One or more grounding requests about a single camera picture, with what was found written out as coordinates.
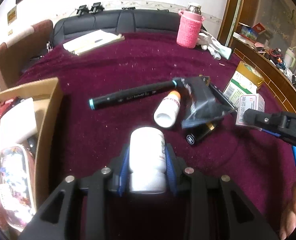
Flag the pink knitted sleeve bottle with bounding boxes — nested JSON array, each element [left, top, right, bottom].
[[177, 4, 205, 49]]

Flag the large white pill bottle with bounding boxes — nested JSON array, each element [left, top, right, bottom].
[[129, 127, 166, 194]]

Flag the brown armchair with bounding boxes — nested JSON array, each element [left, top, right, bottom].
[[0, 20, 53, 91]]

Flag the yellow tape roll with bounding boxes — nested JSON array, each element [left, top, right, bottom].
[[236, 61, 264, 89]]

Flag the maroon velvet tablecloth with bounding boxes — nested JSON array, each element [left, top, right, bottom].
[[19, 33, 296, 230]]

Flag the clear plastic container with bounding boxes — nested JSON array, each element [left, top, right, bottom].
[[0, 144, 36, 232]]

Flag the wooden cabinet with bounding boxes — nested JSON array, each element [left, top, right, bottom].
[[218, 0, 296, 113]]

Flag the green white carton box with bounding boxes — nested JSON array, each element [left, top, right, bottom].
[[223, 71, 257, 107]]

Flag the black gold lipstick tube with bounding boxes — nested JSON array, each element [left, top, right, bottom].
[[185, 122, 218, 146]]

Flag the small white bottle orange cap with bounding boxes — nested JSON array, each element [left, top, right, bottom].
[[153, 90, 181, 128]]

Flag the black leather sofa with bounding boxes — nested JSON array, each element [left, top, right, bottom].
[[50, 9, 180, 46]]

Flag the white medicine box red text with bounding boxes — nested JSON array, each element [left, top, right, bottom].
[[236, 93, 265, 131]]

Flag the black foil pouch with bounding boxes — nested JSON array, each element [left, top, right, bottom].
[[173, 75, 237, 129]]

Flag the cardboard box tray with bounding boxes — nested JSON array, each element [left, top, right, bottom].
[[0, 77, 63, 230]]

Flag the black marker teal caps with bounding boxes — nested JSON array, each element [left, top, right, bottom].
[[89, 79, 180, 110]]

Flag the white notebook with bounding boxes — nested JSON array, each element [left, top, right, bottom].
[[62, 30, 125, 56]]

